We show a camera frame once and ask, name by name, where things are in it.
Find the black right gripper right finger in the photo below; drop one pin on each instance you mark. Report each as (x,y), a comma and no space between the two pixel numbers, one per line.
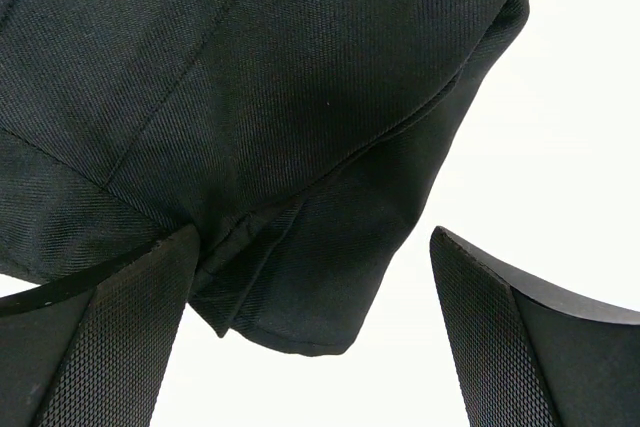
(528,352)

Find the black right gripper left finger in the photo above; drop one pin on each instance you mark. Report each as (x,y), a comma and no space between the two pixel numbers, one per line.
(91,349)

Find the black pleated skirt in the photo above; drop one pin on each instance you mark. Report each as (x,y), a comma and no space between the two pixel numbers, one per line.
(300,138)

